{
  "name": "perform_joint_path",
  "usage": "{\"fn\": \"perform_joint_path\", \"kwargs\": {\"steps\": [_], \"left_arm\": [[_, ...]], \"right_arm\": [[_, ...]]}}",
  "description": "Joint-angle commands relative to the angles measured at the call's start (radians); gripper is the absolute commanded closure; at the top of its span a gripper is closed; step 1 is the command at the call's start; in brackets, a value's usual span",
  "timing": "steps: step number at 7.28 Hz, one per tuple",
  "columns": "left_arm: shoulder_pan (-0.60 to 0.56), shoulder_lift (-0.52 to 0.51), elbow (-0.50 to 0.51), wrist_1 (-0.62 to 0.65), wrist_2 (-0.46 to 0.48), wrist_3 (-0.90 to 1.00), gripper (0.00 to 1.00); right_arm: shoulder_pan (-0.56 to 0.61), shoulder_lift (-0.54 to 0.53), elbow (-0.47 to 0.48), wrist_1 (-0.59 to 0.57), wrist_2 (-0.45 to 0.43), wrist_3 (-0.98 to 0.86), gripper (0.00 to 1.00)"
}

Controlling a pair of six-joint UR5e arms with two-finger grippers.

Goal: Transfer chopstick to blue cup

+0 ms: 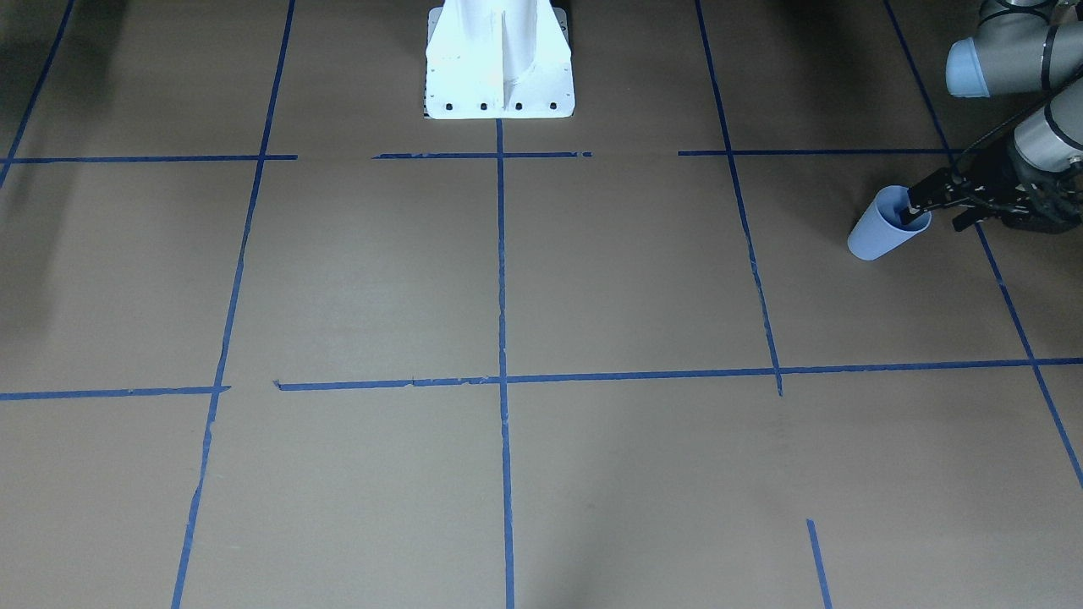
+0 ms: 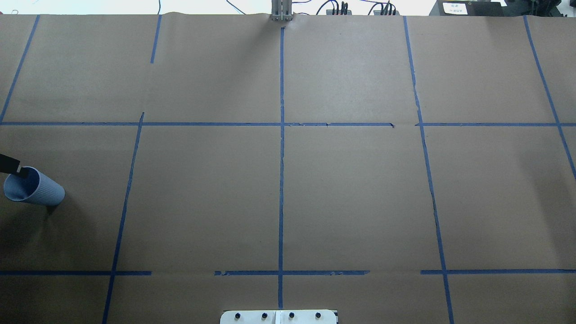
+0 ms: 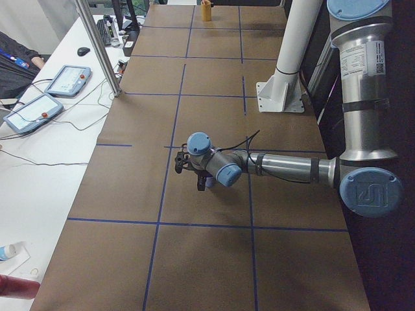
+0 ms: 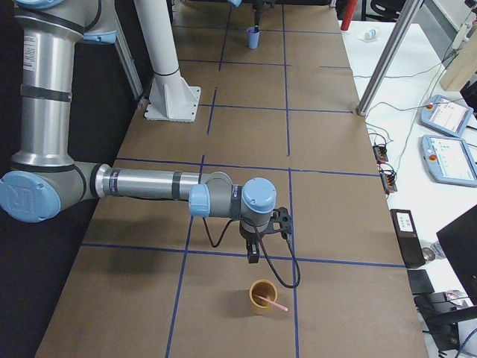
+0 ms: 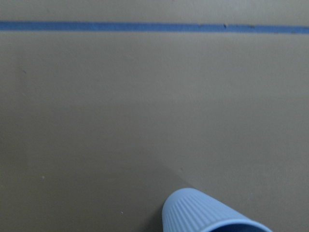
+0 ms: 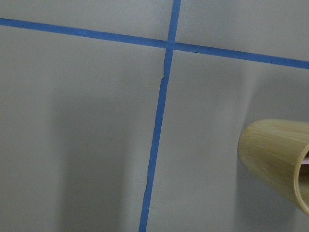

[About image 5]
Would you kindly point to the blue ribbed cup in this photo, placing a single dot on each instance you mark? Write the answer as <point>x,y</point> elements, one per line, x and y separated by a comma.
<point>190,210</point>

